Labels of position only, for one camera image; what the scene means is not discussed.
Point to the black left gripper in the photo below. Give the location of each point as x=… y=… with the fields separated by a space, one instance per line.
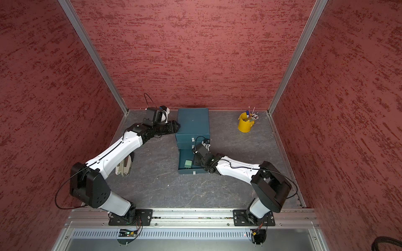
x=172 y=128

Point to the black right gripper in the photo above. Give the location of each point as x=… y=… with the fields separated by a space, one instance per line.
x=196 y=160

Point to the teal drawer cabinet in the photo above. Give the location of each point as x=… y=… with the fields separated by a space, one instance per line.
x=194 y=128

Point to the green plug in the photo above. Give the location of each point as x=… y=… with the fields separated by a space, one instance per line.
x=188 y=164

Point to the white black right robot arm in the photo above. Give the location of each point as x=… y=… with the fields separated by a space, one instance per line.
x=271 y=187

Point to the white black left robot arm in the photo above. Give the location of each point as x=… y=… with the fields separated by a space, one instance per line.
x=88 y=180

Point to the yellow pen cup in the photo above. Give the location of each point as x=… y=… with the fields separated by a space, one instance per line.
x=245 y=124

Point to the pens in cup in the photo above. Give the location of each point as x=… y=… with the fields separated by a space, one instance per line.
x=251 y=115

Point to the beige stapler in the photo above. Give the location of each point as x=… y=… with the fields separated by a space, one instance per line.
x=123 y=168

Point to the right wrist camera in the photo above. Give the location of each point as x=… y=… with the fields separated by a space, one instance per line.
x=206 y=144

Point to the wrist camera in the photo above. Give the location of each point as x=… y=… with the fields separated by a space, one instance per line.
x=206 y=144
x=155 y=116

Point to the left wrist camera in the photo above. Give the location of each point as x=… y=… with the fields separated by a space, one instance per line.
x=155 y=116

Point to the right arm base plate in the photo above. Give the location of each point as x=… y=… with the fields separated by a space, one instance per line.
x=244 y=218

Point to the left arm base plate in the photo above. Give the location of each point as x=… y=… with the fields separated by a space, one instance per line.
x=136 y=217

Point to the left aluminium corner post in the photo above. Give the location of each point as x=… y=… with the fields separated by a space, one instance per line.
x=85 y=39

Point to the aluminium corner post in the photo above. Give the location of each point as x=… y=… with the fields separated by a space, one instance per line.
x=85 y=39
x=312 y=21

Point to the black cable bundle corner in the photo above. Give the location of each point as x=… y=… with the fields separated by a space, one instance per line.
x=384 y=240

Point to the right aluminium corner post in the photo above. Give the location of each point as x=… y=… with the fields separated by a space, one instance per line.
x=312 y=21

